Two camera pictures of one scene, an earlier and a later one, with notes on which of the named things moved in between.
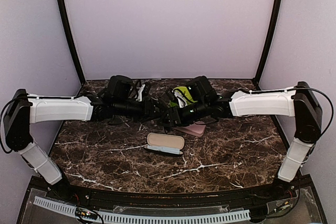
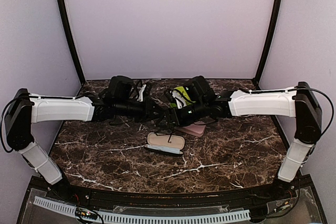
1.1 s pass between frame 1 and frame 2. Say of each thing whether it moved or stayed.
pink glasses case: stayed
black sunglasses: moved
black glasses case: stayed
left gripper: stayed
